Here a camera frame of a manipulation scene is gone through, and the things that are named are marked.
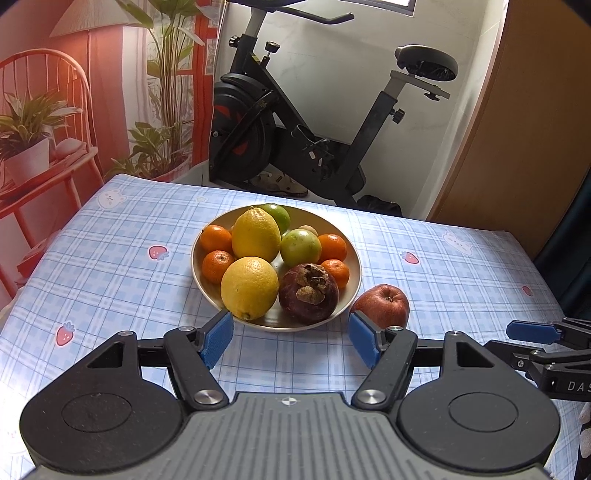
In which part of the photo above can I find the red apple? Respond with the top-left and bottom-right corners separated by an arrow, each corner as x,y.
349,284 -> 411,330

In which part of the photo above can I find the yellow lemon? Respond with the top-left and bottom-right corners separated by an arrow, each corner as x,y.
231,207 -> 283,263
220,256 -> 280,322

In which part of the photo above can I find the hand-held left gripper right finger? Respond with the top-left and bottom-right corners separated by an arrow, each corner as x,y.
348,311 -> 506,409

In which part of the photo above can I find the wooden door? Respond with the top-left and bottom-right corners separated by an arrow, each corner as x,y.
427,0 -> 591,237

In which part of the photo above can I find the light green lime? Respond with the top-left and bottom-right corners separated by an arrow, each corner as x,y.
280,229 -> 323,269

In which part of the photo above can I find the printed wall backdrop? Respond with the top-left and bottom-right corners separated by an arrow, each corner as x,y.
0,0 -> 228,315

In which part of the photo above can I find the purple mangosteen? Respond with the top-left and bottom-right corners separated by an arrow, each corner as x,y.
278,263 -> 341,326

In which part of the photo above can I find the window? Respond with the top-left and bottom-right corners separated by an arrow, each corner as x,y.
376,0 -> 417,18

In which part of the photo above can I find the black bag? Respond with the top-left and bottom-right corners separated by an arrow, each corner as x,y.
357,194 -> 403,217

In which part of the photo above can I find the black exercise bike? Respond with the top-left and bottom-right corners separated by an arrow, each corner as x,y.
208,0 -> 461,209

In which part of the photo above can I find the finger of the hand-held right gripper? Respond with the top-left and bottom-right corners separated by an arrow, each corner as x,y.
506,318 -> 591,350
484,340 -> 591,402

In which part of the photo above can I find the blue plaid tablecloth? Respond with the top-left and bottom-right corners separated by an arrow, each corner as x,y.
0,173 -> 585,480

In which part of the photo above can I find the pair of beige shoes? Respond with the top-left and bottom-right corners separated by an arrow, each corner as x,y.
249,170 -> 310,199

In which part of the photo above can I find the orange mandarin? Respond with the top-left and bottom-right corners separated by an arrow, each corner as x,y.
318,233 -> 348,264
202,250 -> 236,285
320,259 -> 351,289
199,224 -> 233,255

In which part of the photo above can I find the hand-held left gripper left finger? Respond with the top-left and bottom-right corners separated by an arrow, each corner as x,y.
88,309 -> 235,409

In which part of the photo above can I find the dark green lime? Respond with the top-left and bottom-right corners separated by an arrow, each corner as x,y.
259,202 -> 291,232

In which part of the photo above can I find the cream round plate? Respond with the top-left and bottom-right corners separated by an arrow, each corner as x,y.
191,204 -> 363,333

